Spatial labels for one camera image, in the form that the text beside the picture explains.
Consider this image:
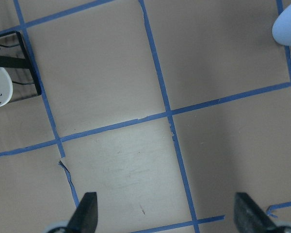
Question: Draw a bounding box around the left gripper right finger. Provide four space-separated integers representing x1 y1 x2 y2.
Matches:
233 192 281 233

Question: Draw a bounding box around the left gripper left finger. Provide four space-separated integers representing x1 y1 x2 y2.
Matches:
65 192 98 233

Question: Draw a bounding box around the light blue plastic cup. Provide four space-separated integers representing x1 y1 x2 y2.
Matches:
272 4 291 47

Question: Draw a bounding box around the black wire mug rack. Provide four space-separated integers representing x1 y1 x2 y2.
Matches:
0 31 42 102

